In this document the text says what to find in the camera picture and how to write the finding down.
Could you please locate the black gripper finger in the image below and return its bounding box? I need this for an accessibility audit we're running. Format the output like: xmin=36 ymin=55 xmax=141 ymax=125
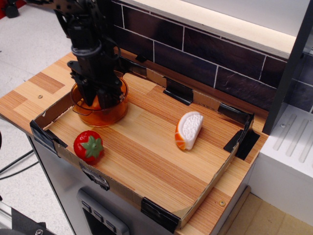
xmin=97 ymin=87 xmax=125 ymax=109
xmin=77 ymin=81 xmax=97 ymax=105

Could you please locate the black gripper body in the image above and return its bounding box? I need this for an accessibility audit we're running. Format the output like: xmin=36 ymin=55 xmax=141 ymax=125
xmin=68 ymin=40 xmax=122 ymax=92

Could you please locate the orange toy carrot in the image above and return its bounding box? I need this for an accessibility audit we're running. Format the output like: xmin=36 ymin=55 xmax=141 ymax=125
xmin=90 ymin=95 xmax=101 ymax=110

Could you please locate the orange transparent plastic pot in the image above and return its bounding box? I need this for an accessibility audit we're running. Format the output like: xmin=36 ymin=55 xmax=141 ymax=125
xmin=70 ymin=71 xmax=129 ymax=126

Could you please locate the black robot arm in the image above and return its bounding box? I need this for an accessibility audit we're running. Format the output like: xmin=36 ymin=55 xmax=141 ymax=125
xmin=28 ymin=0 xmax=124 ymax=109

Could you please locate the cardboard fence with black tape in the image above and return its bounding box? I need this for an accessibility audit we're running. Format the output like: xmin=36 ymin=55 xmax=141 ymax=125
xmin=37 ymin=54 xmax=265 ymax=235

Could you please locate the red toy strawberry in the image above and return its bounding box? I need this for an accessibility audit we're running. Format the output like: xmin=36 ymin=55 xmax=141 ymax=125
xmin=73 ymin=130 xmax=104 ymax=162

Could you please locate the white orange toy sushi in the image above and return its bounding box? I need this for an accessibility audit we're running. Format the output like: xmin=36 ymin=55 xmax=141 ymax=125
xmin=175 ymin=111 xmax=203 ymax=150

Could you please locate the grey control panel with buttons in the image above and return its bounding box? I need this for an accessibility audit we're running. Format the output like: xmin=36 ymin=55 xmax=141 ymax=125
xmin=77 ymin=189 xmax=130 ymax=235

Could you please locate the black equipment at lower left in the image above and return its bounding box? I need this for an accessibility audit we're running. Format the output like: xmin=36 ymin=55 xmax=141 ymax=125
xmin=0 ymin=197 xmax=54 ymax=235

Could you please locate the white toy sink drainboard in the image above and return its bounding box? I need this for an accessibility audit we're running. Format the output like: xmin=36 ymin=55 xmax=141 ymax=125
xmin=249 ymin=105 xmax=313 ymax=224

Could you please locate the black floor cable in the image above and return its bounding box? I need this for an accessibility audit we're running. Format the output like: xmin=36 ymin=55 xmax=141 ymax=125
xmin=0 ymin=149 xmax=40 ymax=181

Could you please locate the dark grey shelf post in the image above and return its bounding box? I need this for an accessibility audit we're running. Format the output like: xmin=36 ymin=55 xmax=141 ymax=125
xmin=263 ymin=1 xmax=313 ymax=135

